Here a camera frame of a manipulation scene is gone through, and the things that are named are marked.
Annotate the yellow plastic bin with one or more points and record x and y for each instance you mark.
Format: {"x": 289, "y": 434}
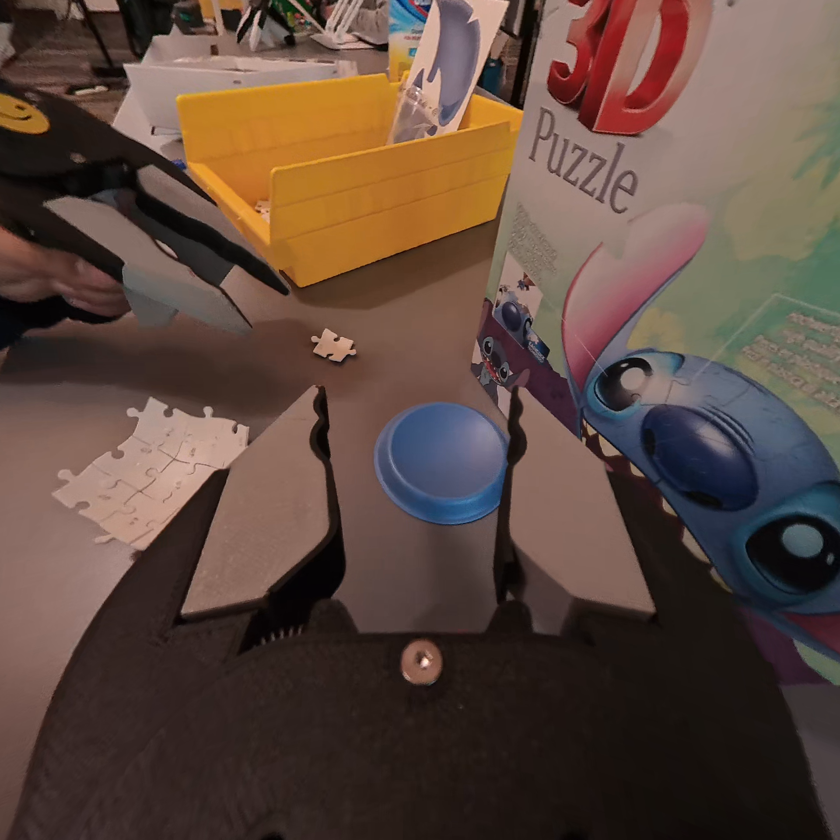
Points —
{"x": 328, "y": 197}

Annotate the cartoon print puzzle box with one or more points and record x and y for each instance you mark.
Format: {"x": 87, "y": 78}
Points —
{"x": 689, "y": 262}

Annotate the assembled white puzzle pieces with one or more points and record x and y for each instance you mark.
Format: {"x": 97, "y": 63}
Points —
{"x": 151, "y": 466}

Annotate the printed plastic bag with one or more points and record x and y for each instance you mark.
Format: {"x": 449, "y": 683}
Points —
{"x": 446, "y": 65}

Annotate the white cardboard box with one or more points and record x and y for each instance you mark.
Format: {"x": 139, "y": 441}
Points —
{"x": 229, "y": 72}

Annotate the blue round plastic stand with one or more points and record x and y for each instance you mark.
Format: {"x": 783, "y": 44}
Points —
{"x": 439, "y": 459}

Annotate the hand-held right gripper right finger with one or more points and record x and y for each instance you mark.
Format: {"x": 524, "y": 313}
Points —
{"x": 571, "y": 525}

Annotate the white puzzle piece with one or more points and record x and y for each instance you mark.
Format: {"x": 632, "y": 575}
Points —
{"x": 334, "y": 346}

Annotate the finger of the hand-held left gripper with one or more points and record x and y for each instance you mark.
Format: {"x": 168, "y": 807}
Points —
{"x": 197, "y": 216}
{"x": 164, "y": 282}

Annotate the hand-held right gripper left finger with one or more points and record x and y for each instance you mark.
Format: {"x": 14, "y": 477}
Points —
{"x": 262, "y": 525}

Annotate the person's left hand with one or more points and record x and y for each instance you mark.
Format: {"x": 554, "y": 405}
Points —
{"x": 52, "y": 275}

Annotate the pile of white puzzle pieces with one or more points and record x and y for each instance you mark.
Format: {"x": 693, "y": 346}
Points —
{"x": 262, "y": 210}

